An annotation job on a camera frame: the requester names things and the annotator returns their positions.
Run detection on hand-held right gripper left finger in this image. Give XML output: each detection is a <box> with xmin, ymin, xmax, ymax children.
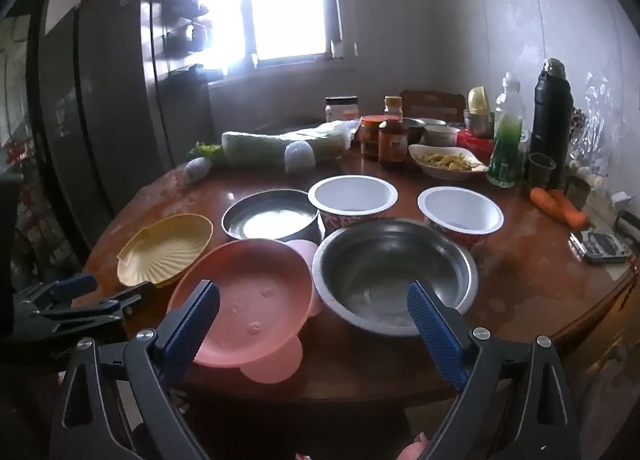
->
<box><xmin>48</xmin><ymin>280</ymin><xmax>222</xmax><ymax>460</ymax></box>

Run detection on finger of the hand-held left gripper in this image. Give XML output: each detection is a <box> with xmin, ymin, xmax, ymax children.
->
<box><xmin>30</xmin><ymin>283</ymin><xmax>156</xmax><ymax>335</ymax></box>
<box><xmin>12</xmin><ymin>273</ymin><xmax>99</xmax><ymax>311</ymax></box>

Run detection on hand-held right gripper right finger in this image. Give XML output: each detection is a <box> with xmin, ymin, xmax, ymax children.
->
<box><xmin>406</xmin><ymin>281</ymin><xmax>583</xmax><ymax>460</ymax></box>

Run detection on yellow shell-shaped plate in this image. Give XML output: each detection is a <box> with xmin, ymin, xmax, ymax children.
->
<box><xmin>116</xmin><ymin>213</ymin><xmax>215</xmax><ymax>287</ymax></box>

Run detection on large steel bowl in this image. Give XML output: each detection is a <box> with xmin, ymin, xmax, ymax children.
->
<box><xmin>311</xmin><ymin>218</ymin><xmax>478</xmax><ymax>337</ymax></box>

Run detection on light pink plastic plate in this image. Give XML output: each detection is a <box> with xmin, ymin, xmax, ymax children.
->
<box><xmin>242</xmin><ymin>239</ymin><xmax>326</xmax><ymax>383</ymax></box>

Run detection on shallow steel dish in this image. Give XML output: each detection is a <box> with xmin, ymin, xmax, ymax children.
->
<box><xmin>221</xmin><ymin>188</ymin><xmax>322</xmax><ymax>243</ymax></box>

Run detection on white paper bowl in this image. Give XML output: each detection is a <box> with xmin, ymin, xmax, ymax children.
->
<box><xmin>307</xmin><ymin>176</ymin><xmax>398</xmax><ymax>241</ymax></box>
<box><xmin>417</xmin><ymin>186</ymin><xmax>504</xmax><ymax>253</ymax></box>

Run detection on foam net wrapped fruit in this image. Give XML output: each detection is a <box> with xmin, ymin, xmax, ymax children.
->
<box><xmin>184</xmin><ymin>157</ymin><xmax>214</xmax><ymax>187</ymax></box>
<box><xmin>284</xmin><ymin>140</ymin><xmax>317</xmax><ymax>174</ymax></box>

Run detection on green leafy vegetable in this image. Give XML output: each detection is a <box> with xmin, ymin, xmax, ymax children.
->
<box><xmin>187</xmin><ymin>141</ymin><xmax>224</xmax><ymax>163</ymax></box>

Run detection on grey refrigerator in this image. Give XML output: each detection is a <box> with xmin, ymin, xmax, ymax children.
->
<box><xmin>37</xmin><ymin>0</ymin><xmax>173</xmax><ymax>251</ymax></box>

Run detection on white dish of food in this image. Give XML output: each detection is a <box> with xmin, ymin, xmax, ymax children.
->
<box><xmin>409</xmin><ymin>144</ymin><xmax>488</xmax><ymax>181</ymax></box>

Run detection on napa cabbage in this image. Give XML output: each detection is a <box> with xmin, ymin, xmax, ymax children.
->
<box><xmin>221</xmin><ymin>121</ymin><xmax>353</xmax><ymax>169</ymax></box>

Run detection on smartphone with silver case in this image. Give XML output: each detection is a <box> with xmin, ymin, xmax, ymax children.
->
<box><xmin>570</xmin><ymin>232</ymin><xmax>632</xmax><ymax>265</ymax></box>

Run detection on brown sauce bottle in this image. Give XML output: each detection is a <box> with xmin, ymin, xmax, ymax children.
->
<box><xmin>378</xmin><ymin>118</ymin><xmax>408</xmax><ymax>169</ymax></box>

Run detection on red tissue box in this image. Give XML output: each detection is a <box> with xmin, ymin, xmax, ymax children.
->
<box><xmin>456</xmin><ymin>130</ymin><xmax>497</xmax><ymax>161</ymax></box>

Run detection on clear plastic cup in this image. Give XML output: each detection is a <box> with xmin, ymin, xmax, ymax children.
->
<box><xmin>527</xmin><ymin>153</ymin><xmax>557</xmax><ymax>189</ymax></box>

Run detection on green liquid plastic bottle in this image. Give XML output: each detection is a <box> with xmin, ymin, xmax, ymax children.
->
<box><xmin>487</xmin><ymin>72</ymin><xmax>527</xmax><ymax>189</ymax></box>

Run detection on white ceramic bowl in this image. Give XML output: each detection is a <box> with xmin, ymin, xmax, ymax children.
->
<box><xmin>425</xmin><ymin>125</ymin><xmax>461</xmax><ymax>146</ymax></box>

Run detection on small dark steel cup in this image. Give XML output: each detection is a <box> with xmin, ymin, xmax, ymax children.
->
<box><xmin>565</xmin><ymin>175</ymin><xmax>592</xmax><ymax>211</ymax></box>

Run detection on small steel bowl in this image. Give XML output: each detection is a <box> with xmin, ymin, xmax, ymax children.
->
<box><xmin>402</xmin><ymin>118</ymin><xmax>427</xmax><ymax>144</ymax></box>

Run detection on red chili sauce jar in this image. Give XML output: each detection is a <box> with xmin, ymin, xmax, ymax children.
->
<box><xmin>360</xmin><ymin>116</ymin><xmax>388</xmax><ymax>159</ymax></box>

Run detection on garlic bulbs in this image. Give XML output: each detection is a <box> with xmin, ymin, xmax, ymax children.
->
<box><xmin>570</xmin><ymin>160</ymin><xmax>607</xmax><ymax>187</ymax></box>

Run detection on wooden chair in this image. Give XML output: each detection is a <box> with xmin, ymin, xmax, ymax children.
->
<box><xmin>400</xmin><ymin>90</ymin><xmax>467</xmax><ymax>124</ymax></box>

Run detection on yellow plastic container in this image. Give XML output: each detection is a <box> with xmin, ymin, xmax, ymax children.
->
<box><xmin>467</xmin><ymin>86</ymin><xmax>490</xmax><ymax>115</ymax></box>

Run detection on black lidded white jar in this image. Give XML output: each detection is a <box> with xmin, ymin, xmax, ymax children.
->
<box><xmin>326</xmin><ymin>96</ymin><xmax>360</xmax><ymax>123</ymax></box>

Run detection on black thermos flask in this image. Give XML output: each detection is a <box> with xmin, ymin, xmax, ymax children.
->
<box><xmin>529</xmin><ymin>58</ymin><xmax>574</xmax><ymax>167</ymax></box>

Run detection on clear plastic bag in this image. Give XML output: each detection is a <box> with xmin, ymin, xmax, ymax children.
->
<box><xmin>570</xmin><ymin>70</ymin><xmax>617</xmax><ymax>163</ymax></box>

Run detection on window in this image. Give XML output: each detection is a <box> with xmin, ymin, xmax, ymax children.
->
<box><xmin>177</xmin><ymin>0</ymin><xmax>343</xmax><ymax>71</ymax></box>

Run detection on wall shelf with items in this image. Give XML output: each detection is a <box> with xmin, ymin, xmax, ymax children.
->
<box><xmin>147</xmin><ymin>0</ymin><xmax>213</xmax><ymax>79</ymax></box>

